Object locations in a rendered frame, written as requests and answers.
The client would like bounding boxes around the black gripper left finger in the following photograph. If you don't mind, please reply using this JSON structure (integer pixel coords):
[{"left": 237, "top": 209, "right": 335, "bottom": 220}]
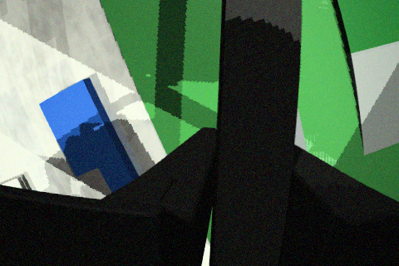
[{"left": 0, "top": 126, "right": 216, "bottom": 266}]

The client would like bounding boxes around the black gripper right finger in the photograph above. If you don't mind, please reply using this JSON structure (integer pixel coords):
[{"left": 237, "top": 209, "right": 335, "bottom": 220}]
[{"left": 278, "top": 144, "right": 399, "bottom": 266}]

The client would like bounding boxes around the green putting mat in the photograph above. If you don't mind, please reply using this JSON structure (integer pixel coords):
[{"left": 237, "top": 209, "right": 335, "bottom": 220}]
[{"left": 100, "top": 0, "right": 399, "bottom": 202}]

